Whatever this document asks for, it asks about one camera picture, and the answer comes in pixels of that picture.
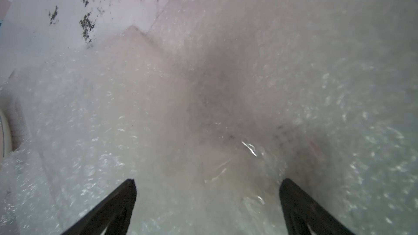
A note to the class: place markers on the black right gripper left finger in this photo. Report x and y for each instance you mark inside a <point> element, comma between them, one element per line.
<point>111,216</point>

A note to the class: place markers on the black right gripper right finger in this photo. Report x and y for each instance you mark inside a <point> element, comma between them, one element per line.
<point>304,216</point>

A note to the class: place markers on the patterned plate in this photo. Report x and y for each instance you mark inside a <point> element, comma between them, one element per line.
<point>6,137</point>

